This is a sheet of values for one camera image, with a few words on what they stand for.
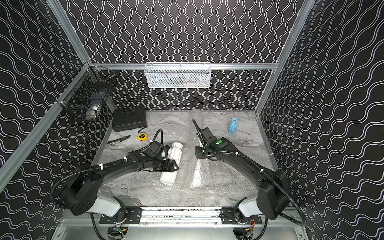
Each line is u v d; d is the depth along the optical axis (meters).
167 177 0.78
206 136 0.63
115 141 1.01
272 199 0.41
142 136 1.03
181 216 0.76
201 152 0.72
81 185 0.49
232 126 1.01
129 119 1.09
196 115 1.10
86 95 0.92
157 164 0.73
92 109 0.82
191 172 0.81
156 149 0.70
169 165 0.76
